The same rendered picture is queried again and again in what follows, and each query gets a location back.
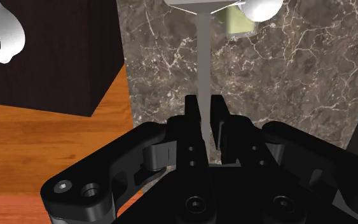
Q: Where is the green box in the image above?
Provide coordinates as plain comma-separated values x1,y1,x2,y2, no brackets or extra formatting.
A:
224,5,258,38

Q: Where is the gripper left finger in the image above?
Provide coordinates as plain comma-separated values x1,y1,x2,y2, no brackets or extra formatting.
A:
39,94,216,224

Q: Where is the white round object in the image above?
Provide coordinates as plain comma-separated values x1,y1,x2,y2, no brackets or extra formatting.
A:
242,0,284,23

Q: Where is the grey long-handled spatula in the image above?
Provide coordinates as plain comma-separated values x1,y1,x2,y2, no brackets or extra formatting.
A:
163,0,247,164

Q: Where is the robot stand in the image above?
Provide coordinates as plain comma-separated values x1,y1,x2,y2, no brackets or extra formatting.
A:
0,0,125,118

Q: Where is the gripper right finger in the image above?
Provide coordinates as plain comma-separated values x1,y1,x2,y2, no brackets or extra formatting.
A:
210,94,358,224

